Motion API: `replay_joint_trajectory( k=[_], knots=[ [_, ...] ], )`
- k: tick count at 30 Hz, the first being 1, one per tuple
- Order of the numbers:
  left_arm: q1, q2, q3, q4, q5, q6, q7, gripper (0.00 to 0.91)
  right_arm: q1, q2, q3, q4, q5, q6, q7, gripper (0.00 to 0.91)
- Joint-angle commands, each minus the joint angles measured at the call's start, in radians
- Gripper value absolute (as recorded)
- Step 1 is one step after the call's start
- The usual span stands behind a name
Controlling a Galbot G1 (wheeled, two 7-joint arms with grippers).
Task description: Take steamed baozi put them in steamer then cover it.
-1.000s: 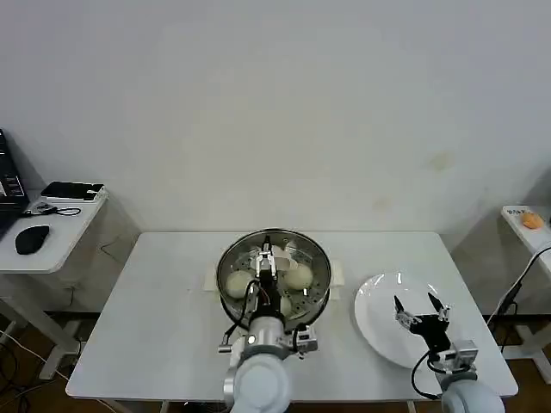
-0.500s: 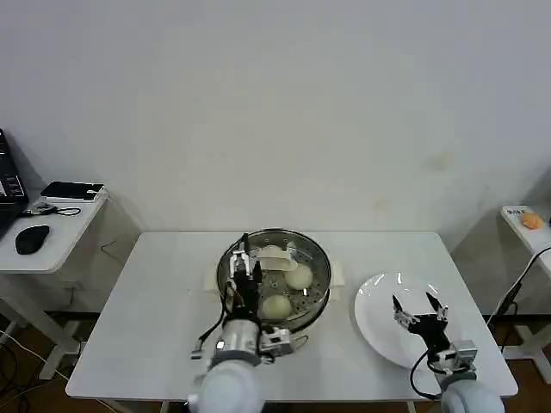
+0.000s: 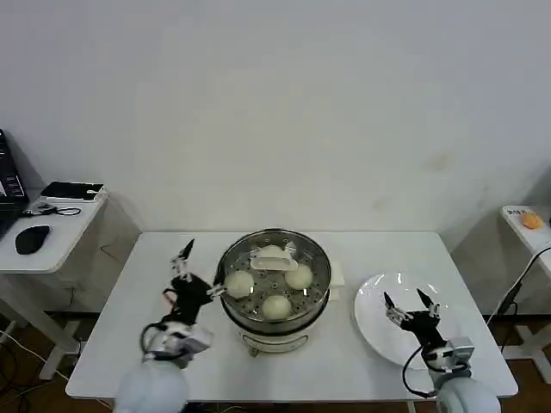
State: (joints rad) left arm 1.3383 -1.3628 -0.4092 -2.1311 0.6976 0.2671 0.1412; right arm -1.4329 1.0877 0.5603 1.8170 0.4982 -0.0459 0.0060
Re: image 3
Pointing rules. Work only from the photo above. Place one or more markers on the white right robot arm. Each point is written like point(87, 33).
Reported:
point(465, 387)

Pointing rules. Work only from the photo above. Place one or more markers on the small grey device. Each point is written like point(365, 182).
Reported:
point(43, 207)

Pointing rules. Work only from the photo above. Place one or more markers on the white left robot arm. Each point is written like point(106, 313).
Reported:
point(150, 387)

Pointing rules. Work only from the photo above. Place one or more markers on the perforated steel steamer basket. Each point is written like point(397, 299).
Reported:
point(320, 262)

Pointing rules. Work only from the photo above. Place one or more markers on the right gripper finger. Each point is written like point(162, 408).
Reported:
point(397, 316)
point(431, 310)

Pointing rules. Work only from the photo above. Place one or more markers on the white desk with orange thing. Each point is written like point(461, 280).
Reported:
point(536, 241)

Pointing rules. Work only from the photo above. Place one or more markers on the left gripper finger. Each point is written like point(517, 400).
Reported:
point(217, 290)
point(181, 264)

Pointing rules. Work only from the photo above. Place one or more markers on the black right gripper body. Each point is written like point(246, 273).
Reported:
point(424, 327)

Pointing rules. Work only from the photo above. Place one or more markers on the round glass lid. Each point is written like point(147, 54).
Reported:
point(275, 262)

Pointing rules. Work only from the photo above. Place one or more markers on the black laptop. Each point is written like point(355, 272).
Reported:
point(9, 180)

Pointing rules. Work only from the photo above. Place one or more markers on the white desk with laptop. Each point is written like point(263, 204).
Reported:
point(51, 249)

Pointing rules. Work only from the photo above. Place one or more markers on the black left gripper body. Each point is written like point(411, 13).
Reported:
point(191, 299)

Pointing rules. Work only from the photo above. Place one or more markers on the flat black white-edged box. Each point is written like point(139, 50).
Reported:
point(72, 189)

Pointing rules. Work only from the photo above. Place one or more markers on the small orange object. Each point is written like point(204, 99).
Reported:
point(532, 220)

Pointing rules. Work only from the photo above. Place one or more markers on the white electric steamer base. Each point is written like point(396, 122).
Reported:
point(275, 337)

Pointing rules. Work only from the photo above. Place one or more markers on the black computer mouse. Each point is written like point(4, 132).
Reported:
point(31, 238)

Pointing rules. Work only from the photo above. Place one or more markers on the white printed label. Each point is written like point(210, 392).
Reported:
point(516, 211)

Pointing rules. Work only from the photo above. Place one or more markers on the round white plate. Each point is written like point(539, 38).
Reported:
point(374, 327)

